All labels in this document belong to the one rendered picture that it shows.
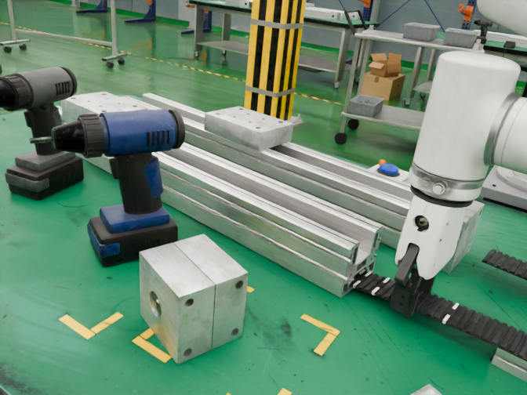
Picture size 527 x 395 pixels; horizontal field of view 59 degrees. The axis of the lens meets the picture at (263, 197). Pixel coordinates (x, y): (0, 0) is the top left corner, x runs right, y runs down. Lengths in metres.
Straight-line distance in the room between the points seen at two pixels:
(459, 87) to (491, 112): 0.04
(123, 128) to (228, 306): 0.27
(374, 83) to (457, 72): 5.27
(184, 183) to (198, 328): 0.35
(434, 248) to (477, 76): 0.20
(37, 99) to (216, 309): 0.51
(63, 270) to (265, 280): 0.29
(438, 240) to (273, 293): 0.24
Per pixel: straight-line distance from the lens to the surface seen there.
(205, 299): 0.52
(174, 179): 0.85
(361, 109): 3.80
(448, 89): 0.55
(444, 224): 0.58
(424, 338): 0.67
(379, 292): 0.68
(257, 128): 0.95
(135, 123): 0.65
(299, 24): 4.08
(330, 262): 0.67
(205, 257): 0.56
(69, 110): 1.09
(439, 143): 0.56
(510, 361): 0.67
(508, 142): 0.54
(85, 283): 0.69
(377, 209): 0.83
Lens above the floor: 1.18
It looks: 25 degrees down
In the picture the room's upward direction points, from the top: 6 degrees clockwise
